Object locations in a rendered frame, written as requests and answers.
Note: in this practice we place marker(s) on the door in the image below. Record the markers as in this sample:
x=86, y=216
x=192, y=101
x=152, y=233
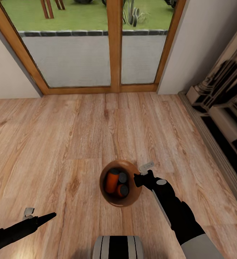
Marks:
x=92, y=46

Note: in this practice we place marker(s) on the trash can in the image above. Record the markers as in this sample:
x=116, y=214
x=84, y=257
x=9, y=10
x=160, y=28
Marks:
x=133, y=191

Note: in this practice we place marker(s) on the robot trunk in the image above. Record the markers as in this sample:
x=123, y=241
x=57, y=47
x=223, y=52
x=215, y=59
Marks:
x=118, y=247

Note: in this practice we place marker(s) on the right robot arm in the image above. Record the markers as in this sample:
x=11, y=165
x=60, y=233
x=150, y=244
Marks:
x=194, y=242

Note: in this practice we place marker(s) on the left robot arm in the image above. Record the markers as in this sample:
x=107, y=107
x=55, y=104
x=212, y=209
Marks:
x=22, y=229

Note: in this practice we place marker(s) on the wood fireplace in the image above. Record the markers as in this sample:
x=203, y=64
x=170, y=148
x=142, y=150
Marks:
x=212, y=106

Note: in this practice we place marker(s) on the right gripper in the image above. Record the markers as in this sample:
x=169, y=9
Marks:
x=142, y=179

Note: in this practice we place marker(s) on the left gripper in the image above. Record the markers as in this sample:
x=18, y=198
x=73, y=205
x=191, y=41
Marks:
x=28, y=226

